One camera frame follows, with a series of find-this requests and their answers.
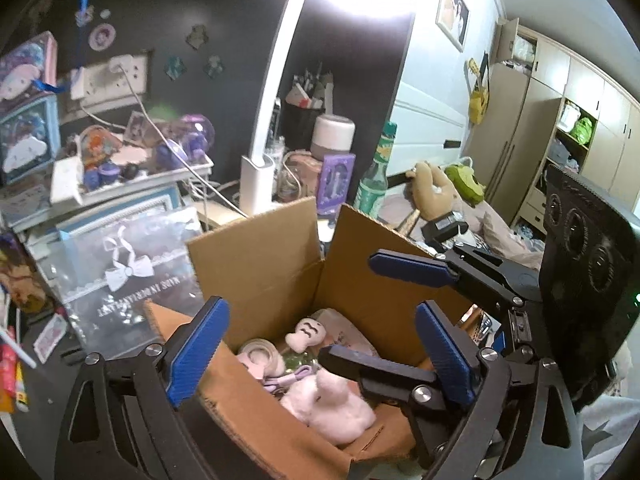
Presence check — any purple globe toy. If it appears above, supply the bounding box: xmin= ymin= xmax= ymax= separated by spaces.
xmin=179 ymin=114 xmax=217 ymax=157

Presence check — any clear bag with white bow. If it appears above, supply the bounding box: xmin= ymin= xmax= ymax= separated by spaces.
xmin=54 ymin=207 xmax=207 ymax=352

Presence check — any yellow bag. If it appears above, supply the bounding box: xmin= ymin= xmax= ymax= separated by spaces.
xmin=467 ymin=52 xmax=494 ymax=126

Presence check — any black smartwatch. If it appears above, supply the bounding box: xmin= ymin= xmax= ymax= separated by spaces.
xmin=422 ymin=212 xmax=469 ymax=247

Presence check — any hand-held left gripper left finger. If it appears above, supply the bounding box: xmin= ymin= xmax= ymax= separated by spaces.
xmin=52 ymin=296 xmax=231 ymax=480

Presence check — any illustrated book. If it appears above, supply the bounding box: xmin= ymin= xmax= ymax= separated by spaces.
xmin=0 ymin=232 xmax=47 ymax=312

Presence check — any white charging cable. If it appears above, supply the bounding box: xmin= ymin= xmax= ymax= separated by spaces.
xmin=107 ymin=56 xmax=248 ymax=218

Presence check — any pink plush toy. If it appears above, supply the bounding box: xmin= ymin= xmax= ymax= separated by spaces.
xmin=279 ymin=370 xmax=377 ymax=447

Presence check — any green glass bottle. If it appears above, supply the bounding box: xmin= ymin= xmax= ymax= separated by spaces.
xmin=353 ymin=121 xmax=399 ymax=219

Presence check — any pink card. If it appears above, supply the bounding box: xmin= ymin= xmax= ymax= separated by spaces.
xmin=32 ymin=312 xmax=69 ymax=362

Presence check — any small white plush toy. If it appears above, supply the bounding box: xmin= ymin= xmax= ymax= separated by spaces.
xmin=284 ymin=315 xmax=329 ymax=354

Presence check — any white power strip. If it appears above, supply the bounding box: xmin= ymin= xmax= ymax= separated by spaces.
xmin=69 ymin=54 xmax=152 ymax=102

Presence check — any orange figure card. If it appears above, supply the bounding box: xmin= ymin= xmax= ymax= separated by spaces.
xmin=79 ymin=126 xmax=124 ymax=167

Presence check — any black pen holder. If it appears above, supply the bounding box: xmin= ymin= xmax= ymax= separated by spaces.
xmin=281 ymin=67 xmax=334 ymax=157

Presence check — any green plush toy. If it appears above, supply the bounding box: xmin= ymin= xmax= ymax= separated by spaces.
xmin=444 ymin=162 xmax=489 ymax=204

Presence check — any pink character tin box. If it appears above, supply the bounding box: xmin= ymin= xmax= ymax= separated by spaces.
xmin=0 ymin=30 xmax=59 ymax=107

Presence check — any pink tape roll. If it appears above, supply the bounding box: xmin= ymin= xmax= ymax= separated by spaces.
xmin=237 ymin=338 xmax=279 ymax=379

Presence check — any white tray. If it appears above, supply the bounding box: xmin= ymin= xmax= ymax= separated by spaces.
xmin=50 ymin=151 xmax=216 ymax=207

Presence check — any purple box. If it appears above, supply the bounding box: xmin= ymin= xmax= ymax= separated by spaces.
xmin=317 ymin=152 xmax=357 ymax=219

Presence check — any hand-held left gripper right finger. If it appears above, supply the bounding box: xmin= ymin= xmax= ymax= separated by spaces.
xmin=415 ymin=300 xmax=586 ymax=480

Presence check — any cardboard box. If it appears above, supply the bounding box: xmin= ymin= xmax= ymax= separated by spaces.
xmin=142 ymin=195 xmax=496 ymax=480

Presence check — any framed wall picture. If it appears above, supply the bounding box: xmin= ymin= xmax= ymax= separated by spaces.
xmin=434 ymin=0 xmax=471 ymax=54

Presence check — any light blue framed box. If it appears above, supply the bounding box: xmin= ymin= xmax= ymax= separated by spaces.
xmin=25 ymin=180 xmax=182 ymax=262

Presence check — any round wall badge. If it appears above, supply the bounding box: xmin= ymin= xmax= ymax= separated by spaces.
xmin=88 ymin=23 xmax=117 ymax=51

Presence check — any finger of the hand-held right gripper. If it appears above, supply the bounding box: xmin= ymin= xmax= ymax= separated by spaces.
xmin=317 ymin=344 xmax=452 ymax=468
xmin=367 ymin=249 xmax=467 ymax=289

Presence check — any brown plush toy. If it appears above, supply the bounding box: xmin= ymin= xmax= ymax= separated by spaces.
xmin=404 ymin=160 xmax=457 ymax=222

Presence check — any white desk lamp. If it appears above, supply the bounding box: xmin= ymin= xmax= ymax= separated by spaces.
xmin=240 ymin=0 xmax=417 ymax=212

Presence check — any beige wardrobe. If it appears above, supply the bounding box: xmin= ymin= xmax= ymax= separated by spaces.
xmin=469 ymin=17 xmax=640 ymax=241

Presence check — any white humidifier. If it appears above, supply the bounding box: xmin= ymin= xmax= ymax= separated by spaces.
xmin=310 ymin=113 xmax=357 ymax=162

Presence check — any red pen packet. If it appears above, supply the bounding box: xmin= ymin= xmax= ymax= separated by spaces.
xmin=0 ymin=325 xmax=37 ymax=413

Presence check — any purple cable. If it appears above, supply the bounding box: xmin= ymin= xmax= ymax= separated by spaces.
xmin=262 ymin=364 xmax=314 ymax=394

